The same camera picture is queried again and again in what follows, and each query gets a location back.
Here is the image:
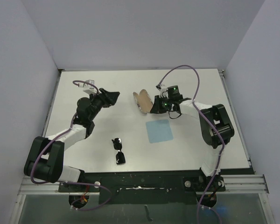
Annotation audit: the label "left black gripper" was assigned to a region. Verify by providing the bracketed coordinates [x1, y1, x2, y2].
[88, 88, 119, 121]

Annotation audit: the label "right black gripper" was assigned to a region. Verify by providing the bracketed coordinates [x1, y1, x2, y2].
[151, 95, 174, 114]

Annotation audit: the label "map print glasses case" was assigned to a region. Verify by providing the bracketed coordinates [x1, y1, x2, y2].
[133, 89, 153, 114]

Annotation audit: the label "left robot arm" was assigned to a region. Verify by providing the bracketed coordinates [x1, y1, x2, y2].
[24, 88, 120, 192]

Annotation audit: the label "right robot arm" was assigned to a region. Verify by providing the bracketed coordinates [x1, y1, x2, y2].
[150, 84, 235, 191]

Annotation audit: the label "black sunglasses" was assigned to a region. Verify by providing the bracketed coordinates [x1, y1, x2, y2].
[112, 138, 126, 165]

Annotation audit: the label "blue cleaning cloth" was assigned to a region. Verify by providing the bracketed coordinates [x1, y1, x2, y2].
[146, 119, 174, 143]

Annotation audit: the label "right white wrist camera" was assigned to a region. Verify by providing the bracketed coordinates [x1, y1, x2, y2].
[156, 84, 168, 98]

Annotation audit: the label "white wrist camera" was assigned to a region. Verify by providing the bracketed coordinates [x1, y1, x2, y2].
[156, 84, 168, 98]
[83, 80, 97, 95]

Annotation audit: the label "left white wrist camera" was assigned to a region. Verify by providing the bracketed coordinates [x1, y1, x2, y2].
[83, 80, 97, 95]

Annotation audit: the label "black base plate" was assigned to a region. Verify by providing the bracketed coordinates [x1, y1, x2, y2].
[58, 170, 225, 204]

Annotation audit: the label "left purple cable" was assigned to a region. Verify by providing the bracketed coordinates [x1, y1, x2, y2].
[30, 80, 112, 212]

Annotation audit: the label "purple cable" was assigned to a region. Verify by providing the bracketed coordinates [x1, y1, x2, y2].
[157, 64, 225, 224]
[30, 80, 112, 212]

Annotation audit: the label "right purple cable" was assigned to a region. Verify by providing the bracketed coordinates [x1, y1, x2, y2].
[157, 64, 225, 224]

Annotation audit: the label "aluminium rail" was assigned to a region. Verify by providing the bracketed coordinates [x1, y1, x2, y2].
[18, 175, 269, 195]

